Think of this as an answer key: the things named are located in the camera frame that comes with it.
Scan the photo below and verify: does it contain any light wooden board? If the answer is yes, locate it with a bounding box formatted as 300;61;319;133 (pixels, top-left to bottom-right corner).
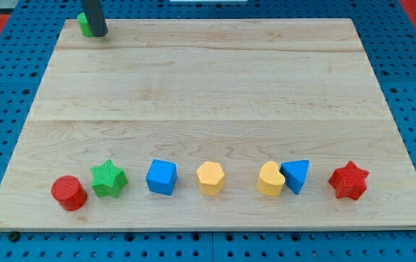
0;19;416;232

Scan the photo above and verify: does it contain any blue triangle block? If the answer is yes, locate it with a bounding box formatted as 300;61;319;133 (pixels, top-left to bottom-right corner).
280;159;310;195

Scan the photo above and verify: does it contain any red star block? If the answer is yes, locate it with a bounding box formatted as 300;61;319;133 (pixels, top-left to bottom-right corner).
329;161;369;200

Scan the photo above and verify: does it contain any red cylinder block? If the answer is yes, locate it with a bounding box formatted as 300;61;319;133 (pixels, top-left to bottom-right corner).
50;175;87;211

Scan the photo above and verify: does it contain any blue cube block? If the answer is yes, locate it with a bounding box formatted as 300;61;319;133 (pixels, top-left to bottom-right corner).
146;159;178;196

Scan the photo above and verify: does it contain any green star block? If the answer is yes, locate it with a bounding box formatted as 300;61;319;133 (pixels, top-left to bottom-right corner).
90;159;128;199

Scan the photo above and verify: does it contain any yellow hexagon block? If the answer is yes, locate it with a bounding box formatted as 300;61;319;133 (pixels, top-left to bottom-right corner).
196;162;225;196

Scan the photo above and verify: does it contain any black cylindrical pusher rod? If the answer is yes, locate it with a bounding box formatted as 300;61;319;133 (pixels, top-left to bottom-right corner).
81;0;108;37

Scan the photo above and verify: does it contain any yellow heart block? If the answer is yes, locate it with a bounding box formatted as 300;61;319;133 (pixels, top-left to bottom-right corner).
256;161;286;197

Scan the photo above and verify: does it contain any green cylinder block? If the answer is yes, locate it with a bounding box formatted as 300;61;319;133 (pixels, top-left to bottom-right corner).
76;12;93;37

